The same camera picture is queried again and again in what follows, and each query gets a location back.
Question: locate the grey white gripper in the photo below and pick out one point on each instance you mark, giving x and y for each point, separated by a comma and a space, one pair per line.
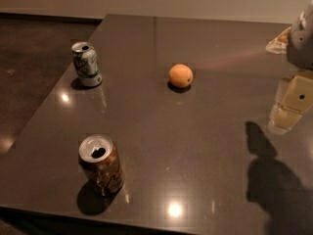
301, 44

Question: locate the orange brown soda can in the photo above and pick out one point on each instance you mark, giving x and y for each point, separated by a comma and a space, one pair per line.
98, 157

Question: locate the green and white soda can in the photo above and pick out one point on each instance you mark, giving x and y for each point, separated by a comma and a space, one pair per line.
85, 62

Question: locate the orange fruit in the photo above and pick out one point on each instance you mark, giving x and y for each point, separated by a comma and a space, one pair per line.
180, 76

